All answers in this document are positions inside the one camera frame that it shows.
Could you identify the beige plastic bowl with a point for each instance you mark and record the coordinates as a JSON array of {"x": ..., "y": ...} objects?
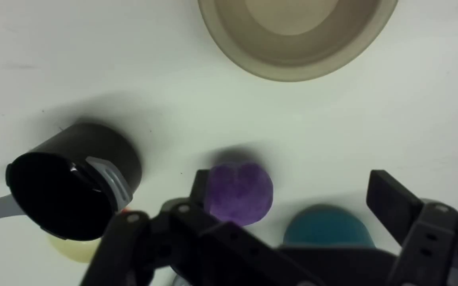
[{"x": 295, "y": 40}]

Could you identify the pale yellow object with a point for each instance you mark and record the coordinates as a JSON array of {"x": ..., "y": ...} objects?
[{"x": 78, "y": 251}]

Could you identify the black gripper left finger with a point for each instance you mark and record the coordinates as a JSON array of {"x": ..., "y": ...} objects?
[{"x": 198, "y": 247}]

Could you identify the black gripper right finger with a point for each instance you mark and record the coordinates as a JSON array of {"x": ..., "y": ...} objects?
[{"x": 427, "y": 232}]

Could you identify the purple plush toy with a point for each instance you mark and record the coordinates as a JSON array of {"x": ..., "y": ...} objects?
[{"x": 239, "y": 193}]

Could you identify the black cup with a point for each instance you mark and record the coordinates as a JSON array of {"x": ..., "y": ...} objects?
[{"x": 74, "y": 183}]

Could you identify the teal round object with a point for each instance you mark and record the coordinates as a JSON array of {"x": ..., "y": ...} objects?
[{"x": 326, "y": 226}]

